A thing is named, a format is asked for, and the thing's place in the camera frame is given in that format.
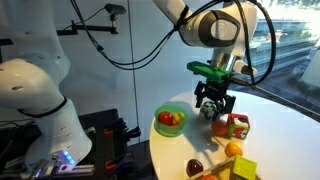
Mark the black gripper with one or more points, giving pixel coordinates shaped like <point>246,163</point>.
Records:
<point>215,88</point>

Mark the wooden block tray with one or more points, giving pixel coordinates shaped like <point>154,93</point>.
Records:
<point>221,170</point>

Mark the lime green building block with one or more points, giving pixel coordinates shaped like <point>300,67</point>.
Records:
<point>245,167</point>

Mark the orange-red building block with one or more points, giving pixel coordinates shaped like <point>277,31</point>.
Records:
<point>208,177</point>

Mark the orange-red round toy fruit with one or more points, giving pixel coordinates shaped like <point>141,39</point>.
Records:
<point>219,128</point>

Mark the red green picture cube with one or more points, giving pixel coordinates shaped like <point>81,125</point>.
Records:
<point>239,126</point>

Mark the yellow toy lemon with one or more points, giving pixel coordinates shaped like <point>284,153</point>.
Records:
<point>179,116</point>

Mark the orange toy fruit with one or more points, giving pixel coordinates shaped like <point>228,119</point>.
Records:
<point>233,149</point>

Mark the red toy apple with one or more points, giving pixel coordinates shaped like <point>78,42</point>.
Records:
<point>165,118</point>

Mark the green plastic bowl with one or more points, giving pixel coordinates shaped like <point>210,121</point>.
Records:
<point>170,130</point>

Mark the dark red toy plum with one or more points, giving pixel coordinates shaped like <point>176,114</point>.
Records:
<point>194,167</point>

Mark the metal window handrail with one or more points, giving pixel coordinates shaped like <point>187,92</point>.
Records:
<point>286,102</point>

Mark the blue orange clamp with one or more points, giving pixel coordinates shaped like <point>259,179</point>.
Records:
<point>120,164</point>
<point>116,128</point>

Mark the black robot cart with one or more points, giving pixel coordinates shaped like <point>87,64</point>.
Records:
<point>90,120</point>

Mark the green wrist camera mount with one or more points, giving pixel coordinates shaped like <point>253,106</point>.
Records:
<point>206,70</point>

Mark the black camera on boom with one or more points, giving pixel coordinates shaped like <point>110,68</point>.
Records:
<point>115,9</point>

